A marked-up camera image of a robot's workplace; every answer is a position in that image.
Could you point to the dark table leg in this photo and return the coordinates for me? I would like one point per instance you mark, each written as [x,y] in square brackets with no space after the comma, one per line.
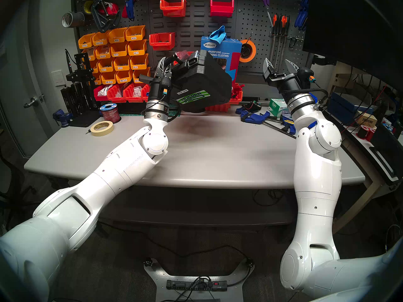
[102,231]

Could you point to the blue cleaning cloths box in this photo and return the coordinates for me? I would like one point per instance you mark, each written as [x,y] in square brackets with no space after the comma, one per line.
[234,53]

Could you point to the green white wipes box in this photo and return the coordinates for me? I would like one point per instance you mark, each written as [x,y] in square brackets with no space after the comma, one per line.
[277,106]

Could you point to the orange black screwdriver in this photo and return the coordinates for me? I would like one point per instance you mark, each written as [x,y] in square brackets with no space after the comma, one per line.
[282,23]
[275,23]
[287,23]

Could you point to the dark pegboard wall panel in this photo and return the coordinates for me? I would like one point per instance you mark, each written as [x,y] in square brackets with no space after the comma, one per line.
[195,24]

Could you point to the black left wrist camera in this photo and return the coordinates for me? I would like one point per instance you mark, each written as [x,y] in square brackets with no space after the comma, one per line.
[167,84]

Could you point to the black carabiner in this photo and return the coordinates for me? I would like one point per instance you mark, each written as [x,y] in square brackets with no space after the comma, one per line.
[290,42]

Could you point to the yellow tape roll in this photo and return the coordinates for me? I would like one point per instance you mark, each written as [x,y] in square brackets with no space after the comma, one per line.
[85,7]

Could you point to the brown cardboard box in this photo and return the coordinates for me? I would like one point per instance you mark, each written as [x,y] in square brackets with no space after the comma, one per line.
[366,119]

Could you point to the blue plastic object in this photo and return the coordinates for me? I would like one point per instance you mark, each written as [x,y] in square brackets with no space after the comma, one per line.
[312,125]

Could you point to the red plastic bin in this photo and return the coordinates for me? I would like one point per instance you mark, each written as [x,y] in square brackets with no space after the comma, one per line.
[238,98]
[113,95]
[222,9]
[145,95]
[130,98]
[220,109]
[173,10]
[98,93]
[162,43]
[192,54]

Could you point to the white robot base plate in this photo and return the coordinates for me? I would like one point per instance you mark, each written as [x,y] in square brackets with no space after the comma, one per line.
[157,282]

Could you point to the black metal clamp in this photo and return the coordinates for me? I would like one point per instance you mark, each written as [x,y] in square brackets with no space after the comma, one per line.
[97,19]

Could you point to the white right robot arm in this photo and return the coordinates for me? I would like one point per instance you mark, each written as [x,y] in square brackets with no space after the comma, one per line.
[318,178]

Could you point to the beige wooden side table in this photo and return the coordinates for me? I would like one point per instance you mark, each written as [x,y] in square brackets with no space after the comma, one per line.
[354,210]

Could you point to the black white equipment case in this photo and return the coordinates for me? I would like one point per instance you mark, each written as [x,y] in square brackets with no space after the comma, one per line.
[387,153]

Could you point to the black monitor mount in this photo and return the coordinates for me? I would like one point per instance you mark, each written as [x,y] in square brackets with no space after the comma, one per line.
[319,59]

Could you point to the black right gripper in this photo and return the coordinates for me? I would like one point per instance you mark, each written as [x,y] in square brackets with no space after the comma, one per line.
[287,82]

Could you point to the beige masking tape roll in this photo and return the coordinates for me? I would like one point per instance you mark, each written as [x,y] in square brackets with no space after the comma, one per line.
[94,130]

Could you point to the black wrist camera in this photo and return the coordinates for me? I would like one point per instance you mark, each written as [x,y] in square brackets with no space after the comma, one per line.
[167,84]
[304,73]

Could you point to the black tool box green sticker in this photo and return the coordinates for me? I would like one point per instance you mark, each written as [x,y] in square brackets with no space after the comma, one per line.
[204,84]

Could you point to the blue microfiber cloth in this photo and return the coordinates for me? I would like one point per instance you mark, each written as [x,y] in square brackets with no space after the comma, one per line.
[218,34]

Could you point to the white light switch plate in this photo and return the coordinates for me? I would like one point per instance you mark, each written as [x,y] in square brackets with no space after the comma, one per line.
[58,78]

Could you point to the black power strip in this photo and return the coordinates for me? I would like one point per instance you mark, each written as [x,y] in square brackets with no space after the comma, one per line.
[182,285]

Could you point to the blue bench vise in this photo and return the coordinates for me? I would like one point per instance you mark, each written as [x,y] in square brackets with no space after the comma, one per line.
[63,117]

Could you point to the grey duct tape roll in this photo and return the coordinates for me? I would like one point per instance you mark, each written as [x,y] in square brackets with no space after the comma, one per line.
[77,19]

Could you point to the black metal fixture stand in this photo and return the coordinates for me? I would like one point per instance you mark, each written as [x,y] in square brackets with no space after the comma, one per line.
[78,78]

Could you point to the yellow screw bin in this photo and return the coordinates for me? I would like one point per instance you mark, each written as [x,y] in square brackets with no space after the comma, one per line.
[109,79]
[122,65]
[98,80]
[103,53]
[119,52]
[94,68]
[117,37]
[135,35]
[100,41]
[137,49]
[124,78]
[139,64]
[106,67]
[90,54]
[85,44]
[141,77]

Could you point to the blue storage box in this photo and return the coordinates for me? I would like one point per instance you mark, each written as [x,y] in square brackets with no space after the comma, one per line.
[341,108]

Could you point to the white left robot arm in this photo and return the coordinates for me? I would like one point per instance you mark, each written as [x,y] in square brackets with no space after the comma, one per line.
[110,175]

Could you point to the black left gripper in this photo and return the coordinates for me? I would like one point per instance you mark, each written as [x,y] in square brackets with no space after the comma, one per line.
[154,92]

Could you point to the orange tape roll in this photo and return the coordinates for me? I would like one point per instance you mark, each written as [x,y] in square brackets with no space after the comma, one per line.
[253,51]

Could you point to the blue yellow bar clamp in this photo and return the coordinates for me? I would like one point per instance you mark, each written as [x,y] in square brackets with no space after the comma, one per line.
[288,123]

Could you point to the black office chair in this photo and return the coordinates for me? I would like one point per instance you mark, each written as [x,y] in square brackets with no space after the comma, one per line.
[11,181]

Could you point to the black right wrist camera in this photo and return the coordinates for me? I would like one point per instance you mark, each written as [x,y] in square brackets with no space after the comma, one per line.
[304,73]

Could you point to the green cutting mat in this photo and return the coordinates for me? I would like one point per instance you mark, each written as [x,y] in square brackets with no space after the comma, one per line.
[132,114]

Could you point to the black monitor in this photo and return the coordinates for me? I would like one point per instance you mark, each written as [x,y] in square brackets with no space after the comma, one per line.
[352,27]

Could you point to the clear bag of parts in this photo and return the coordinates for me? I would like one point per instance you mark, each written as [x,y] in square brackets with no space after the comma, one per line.
[137,92]

